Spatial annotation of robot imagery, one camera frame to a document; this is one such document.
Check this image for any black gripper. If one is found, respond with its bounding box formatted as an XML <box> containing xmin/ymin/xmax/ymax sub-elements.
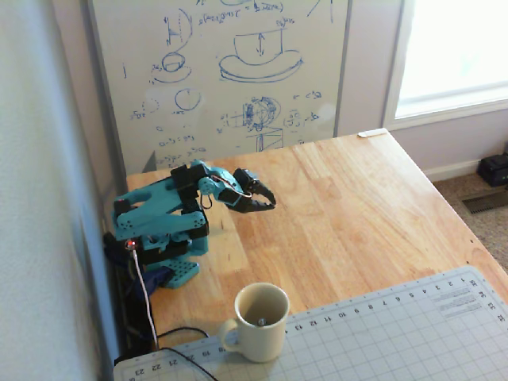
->
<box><xmin>220</xmin><ymin>167</ymin><xmax>277</xmax><ymax>214</ymax></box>

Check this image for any cream ceramic mug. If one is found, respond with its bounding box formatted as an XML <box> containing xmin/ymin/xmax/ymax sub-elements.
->
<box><xmin>217</xmin><ymin>282</ymin><xmax>291</xmax><ymax>364</ymax></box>

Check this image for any whiteboard with blue drawings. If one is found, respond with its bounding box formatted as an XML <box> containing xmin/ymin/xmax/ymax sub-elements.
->
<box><xmin>81</xmin><ymin>0</ymin><xmax>354</xmax><ymax>176</ymax></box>

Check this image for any blue table clamp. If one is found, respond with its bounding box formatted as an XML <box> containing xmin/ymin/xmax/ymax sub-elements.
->
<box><xmin>103</xmin><ymin>233</ymin><xmax>174</xmax><ymax>303</ymax></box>

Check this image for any grey gridded cutting mat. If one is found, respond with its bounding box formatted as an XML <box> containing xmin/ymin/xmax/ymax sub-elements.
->
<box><xmin>114</xmin><ymin>265</ymin><xmax>508</xmax><ymax>381</ymax></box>

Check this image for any floor air vent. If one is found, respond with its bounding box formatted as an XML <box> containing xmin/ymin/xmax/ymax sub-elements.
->
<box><xmin>460</xmin><ymin>193</ymin><xmax>508</xmax><ymax>216</ymax></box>

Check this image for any black case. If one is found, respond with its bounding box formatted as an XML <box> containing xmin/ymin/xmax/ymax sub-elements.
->
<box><xmin>475</xmin><ymin>152</ymin><xmax>508</xmax><ymax>188</ymax></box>

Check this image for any white framed window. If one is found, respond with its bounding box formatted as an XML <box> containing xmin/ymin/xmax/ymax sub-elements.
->
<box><xmin>383</xmin><ymin>0</ymin><xmax>508</xmax><ymax>132</ymax></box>

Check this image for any red white servo wire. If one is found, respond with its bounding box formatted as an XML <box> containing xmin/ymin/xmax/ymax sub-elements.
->
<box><xmin>212</xmin><ymin>174</ymin><xmax>253</xmax><ymax>198</ymax></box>

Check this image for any black cable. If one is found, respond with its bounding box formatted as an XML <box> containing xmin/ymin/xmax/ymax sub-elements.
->
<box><xmin>158</xmin><ymin>347</ymin><xmax>218</xmax><ymax>381</ymax></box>
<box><xmin>156</xmin><ymin>325</ymin><xmax>210</xmax><ymax>347</ymax></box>

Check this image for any white cable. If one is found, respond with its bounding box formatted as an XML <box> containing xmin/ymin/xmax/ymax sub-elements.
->
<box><xmin>132</xmin><ymin>246</ymin><xmax>160</xmax><ymax>352</ymax></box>

